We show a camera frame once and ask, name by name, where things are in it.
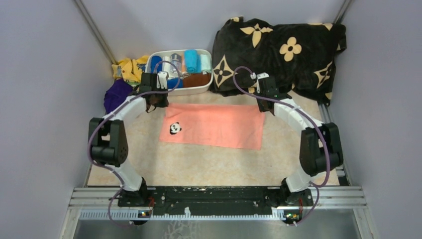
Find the pink panda towel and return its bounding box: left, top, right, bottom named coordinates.
left=159, top=103, right=265, bottom=150

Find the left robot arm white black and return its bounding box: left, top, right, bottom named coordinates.
left=87, top=71, right=170, bottom=207

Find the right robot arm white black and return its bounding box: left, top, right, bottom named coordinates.
left=250, top=73, right=343, bottom=205

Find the dark blue rolled towel lying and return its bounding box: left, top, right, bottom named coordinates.
left=167, top=78, right=184, bottom=90

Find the white rolled towel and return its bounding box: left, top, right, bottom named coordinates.
left=162, top=56, right=174, bottom=80

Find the yellow patterned cloth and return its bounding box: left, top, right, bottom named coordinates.
left=111, top=55, right=149, bottom=87

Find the dark blue rolled towel upright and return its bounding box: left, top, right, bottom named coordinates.
left=150, top=55, right=163, bottom=73

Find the purple towel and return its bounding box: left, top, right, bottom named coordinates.
left=104, top=79, right=133, bottom=114

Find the white plastic bin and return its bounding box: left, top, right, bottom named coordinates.
left=145, top=49, right=213, bottom=96

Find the grey blue rolled towel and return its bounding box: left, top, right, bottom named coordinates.
left=170, top=53, right=183, bottom=78

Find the orange rolled towel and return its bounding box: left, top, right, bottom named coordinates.
left=181, top=61, right=190, bottom=78

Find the brown rolled towel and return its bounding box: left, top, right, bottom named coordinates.
left=183, top=72, right=211, bottom=88

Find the black floral blanket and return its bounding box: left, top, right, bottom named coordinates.
left=210, top=17, right=347, bottom=105

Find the light blue rolled towel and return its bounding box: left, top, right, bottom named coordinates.
left=184, top=49, right=198, bottom=73

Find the pale mint rolled towel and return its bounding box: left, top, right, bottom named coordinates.
left=199, top=54, right=211, bottom=73

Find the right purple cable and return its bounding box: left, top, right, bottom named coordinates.
left=232, top=66, right=331, bottom=227

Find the purple cable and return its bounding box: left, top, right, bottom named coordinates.
left=86, top=60, right=183, bottom=228
left=232, top=66, right=331, bottom=227

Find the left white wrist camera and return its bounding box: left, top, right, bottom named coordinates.
left=156, top=71, right=168, bottom=91

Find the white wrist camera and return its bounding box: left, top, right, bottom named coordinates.
left=156, top=71, right=168, bottom=91
left=248, top=73, right=270, bottom=94

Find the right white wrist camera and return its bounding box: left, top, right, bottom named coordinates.
left=248, top=73, right=270, bottom=94

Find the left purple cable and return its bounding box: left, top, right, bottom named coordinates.
left=86, top=60, right=183, bottom=228

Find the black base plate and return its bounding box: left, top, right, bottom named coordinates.
left=117, top=186, right=314, bottom=216

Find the aluminium frame rail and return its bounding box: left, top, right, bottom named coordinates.
left=60, top=186, right=379, bottom=239

